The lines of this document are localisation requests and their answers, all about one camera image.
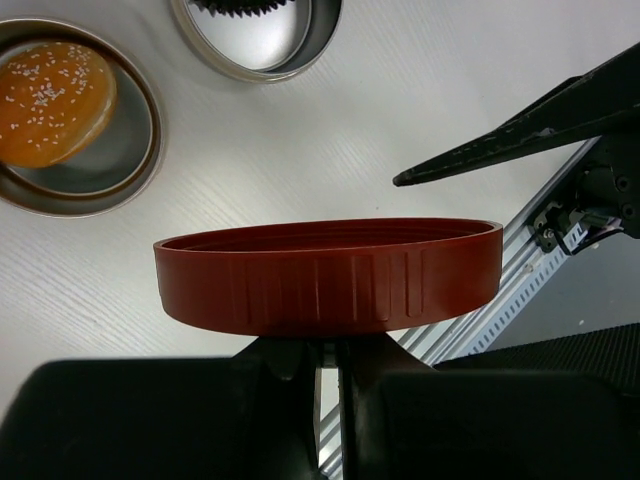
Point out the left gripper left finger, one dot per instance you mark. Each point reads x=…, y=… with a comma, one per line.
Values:
x=249, y=416

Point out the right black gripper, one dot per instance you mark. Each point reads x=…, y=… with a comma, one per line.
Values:
x=602, y=102

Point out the grey slotted cable duct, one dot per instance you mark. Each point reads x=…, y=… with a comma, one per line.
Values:
x=594, y=290

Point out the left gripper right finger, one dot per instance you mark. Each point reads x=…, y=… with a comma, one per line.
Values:
x=566, y=408

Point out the beige lunch box container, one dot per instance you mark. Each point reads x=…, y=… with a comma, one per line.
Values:
x=270, y=48

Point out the black spiky food piece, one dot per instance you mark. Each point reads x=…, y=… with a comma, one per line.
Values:
x=239, y=8

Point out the orange sesame bun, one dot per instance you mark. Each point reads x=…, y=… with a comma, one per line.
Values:
x=56, y=98

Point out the red lunch box container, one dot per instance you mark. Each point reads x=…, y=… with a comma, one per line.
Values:
x=116, y=166

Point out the red lunch box lid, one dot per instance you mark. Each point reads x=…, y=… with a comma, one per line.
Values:
x=330, y=278

